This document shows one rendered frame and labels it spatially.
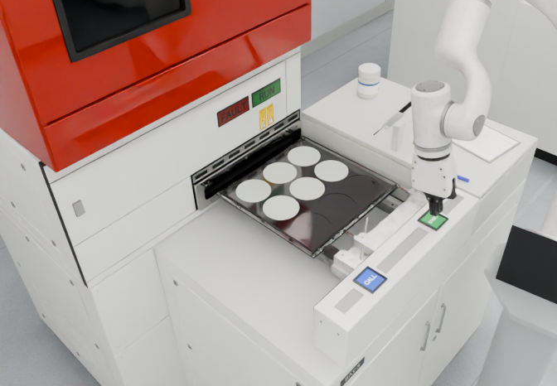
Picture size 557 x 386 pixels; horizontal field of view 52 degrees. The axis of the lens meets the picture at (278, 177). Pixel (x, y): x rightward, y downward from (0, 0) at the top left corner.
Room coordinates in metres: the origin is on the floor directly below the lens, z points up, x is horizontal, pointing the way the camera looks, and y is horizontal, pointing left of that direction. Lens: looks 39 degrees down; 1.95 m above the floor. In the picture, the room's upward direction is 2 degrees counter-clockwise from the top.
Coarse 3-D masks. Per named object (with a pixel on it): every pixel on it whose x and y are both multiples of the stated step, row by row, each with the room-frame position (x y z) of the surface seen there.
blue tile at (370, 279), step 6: (366, 270) 0.86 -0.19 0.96; (360, 276) 0.85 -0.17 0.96; (366, 276) 0.85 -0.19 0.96; (372, 276) 0.84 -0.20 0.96; (378, 276) 0.84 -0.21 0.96; (360, 282) 0.83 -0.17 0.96; (366, 282) 0.83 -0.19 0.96; (372, 282) 0.83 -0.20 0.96; (378, 282) 0.82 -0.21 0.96; (372, 288) 0.81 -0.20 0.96
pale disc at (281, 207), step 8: (272, 200) 1.19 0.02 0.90; (280, 200) 1.18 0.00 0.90; (288, 200) 1.18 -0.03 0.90; (296, 200) 1.18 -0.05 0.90; (264, 208) 1.16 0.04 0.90; (272, 208) 1.15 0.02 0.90; (280, 208) 1.15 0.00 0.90; (288, 208) 1.15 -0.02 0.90; (296, 208) 1.15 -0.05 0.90; (272, 216) 1.12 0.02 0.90; (280, 216) 1.12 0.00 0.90; (288, 216) 1.12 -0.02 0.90
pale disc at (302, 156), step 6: (294, 150) 1.42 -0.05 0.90; (300, 150) 1.42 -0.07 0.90; (306, 150) 1.41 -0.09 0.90; (312, 150) 1.41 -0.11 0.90; (288, 156) 1.39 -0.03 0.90; (294, 156) 1.39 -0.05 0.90; (300, 156) 1.39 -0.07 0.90; (306, 156) 1.38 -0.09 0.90; (312, 156) 1.38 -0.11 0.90; (318, 156) 1.38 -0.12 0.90; (294, 162) 1.35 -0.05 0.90; (300, 162) 1.35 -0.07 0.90; (306, 162) 1.35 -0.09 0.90; (312, 162) 1.35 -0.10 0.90
